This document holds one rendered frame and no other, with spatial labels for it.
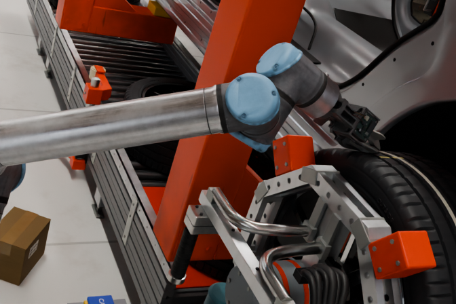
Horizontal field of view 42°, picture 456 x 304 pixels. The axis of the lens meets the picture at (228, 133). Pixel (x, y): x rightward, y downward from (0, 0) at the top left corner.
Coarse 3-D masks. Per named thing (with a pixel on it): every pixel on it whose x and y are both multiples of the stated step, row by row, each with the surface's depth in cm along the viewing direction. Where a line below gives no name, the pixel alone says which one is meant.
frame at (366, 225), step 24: (312, 168) 133; (264, 192) 149; (288, 192) 148; (336, 192) 125; (264, 216) 157; (360, 216) 119; (264, 240) 158; (360, 240) 117; (360, 264) 117; (384, 288) 117
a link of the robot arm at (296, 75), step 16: (272, 48) 122; (288, 48) 118; (272, 64) 118; (288, 64) 117; (304, 64) 119; (272, 80) 118; (288, 80) 118; (304, 80) 119; (320, 80) 122; (304, 96) 121
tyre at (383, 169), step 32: (320, 160) 144; (352, 160) 134; (384, 160) 134; (416, 160) 139; (384, 192) 125; (416, 192) 125; (448, 192) 129; (416, 224) 118; (448, 224) 122; (448, 256) 117; (416, 288) 115; (448, 288) 114
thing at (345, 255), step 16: (304, 192) 149; (288, 208) 155; (304, 208) 158; (288, 224) 160; (272, 240) 161; (288, 240) 162; (304, 240) 165; (352, 240) 136; (352, 256) 137; (352, 272) 135; (352, 288) 135; (400, 288) 119
